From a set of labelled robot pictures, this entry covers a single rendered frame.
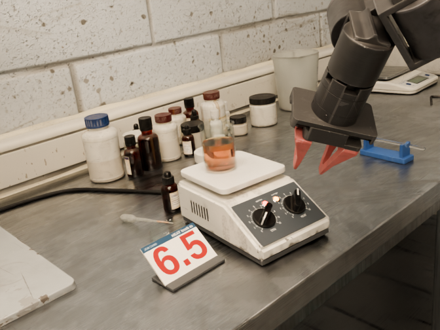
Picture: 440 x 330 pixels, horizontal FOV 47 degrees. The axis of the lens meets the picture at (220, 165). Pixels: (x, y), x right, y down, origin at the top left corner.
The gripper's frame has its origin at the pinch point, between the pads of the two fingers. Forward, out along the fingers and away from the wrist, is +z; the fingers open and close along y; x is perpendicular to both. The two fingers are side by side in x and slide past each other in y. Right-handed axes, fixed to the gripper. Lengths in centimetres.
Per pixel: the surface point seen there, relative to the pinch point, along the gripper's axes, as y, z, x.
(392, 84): -37, 29, -73
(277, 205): 2.2, 7.2, 1.7
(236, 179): 8.4, 6.8, -1.3
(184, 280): 13.1, 11.6, 13.6
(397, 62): -47, 36, -100
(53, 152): 43, 34, -25
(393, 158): -22.1, 14.1, -22.7
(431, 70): -55, 32, -92
